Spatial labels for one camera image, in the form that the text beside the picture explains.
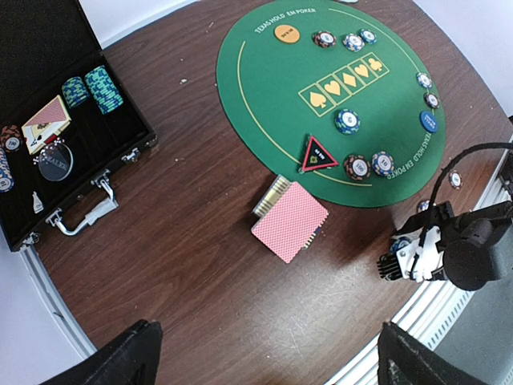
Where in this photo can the blue tan chip stack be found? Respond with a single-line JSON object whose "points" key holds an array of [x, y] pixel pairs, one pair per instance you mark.
{"points": [[423, 206]]}

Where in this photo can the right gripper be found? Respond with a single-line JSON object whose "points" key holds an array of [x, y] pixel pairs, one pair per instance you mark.
{"points": [[468, 250]]}

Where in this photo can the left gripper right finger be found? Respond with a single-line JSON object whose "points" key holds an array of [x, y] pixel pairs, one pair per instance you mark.
{"points": [[402, 359]]}

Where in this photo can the blue tan chips in case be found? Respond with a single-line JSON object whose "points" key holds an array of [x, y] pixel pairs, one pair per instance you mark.
{"points": [[6, 178]]}

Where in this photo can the teal chip row in case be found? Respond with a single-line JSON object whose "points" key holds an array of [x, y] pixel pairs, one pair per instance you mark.
{"points": [[103, 90]]}

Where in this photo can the clear acrylic dealer button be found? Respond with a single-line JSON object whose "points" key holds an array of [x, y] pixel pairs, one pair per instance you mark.
{"points": [[55, 161]]}

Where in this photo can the blue round blind button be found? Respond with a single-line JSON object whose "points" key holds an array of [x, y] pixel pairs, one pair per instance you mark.
{"points": [[428, 121]]}

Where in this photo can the green round poker mat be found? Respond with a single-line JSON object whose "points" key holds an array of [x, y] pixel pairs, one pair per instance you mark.
{"points": [[275, 94]]}

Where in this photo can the red playing card deck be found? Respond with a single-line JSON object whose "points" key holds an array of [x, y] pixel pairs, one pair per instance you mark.
{"points": [[292, 224]]}

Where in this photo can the black red triangle token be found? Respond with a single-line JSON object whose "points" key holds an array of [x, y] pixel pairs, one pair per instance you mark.
{"points": [[316, 156]]}

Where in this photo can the green blue chip stack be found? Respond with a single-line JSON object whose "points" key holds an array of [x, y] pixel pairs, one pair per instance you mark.
{"points": [[399, 244]]}

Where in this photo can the small white tag in case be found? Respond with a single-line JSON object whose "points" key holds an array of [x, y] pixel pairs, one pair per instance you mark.
{"points": [[38, 205]]}

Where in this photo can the black poker chip case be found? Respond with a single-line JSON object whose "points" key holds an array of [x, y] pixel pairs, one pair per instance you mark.
{"points": [[43, 44]]}

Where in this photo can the card deck in case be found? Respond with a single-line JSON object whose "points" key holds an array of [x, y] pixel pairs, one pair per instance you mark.
{"points": [[50, 121]]}

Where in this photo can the green blue chips in case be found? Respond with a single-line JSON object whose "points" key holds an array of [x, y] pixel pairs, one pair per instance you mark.
{"points": [[75, 92]]}

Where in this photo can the orange round blind button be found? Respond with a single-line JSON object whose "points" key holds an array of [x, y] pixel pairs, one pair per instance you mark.
{"points": [[287, 34]]}

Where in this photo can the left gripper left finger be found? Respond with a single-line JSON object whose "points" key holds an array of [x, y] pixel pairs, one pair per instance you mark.
{"points": [[132, 357]]}

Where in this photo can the orange black chips in case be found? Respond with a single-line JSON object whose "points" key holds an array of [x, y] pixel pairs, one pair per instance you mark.
{"points": [[11, 138]]}

